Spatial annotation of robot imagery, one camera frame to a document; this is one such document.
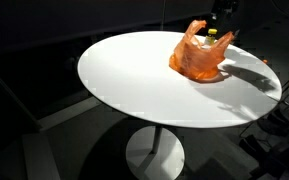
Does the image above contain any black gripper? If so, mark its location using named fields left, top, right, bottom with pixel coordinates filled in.
left=213, top=0, right=242, bottom=24

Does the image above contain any orange plastic bag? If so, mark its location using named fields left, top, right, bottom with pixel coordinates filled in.
left=168, top=19, right=236, bottom=83

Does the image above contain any white round table pedestal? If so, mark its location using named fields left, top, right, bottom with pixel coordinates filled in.
left=125, top=125, right=186, bottom=180

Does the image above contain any brown medicine bottle yellow lid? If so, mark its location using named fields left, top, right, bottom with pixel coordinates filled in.
left=203, top=28, right=218, bottom=47

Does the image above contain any black diagonal bar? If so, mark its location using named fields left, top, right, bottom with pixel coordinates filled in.
left=0, top=59, right=42, bottom=132

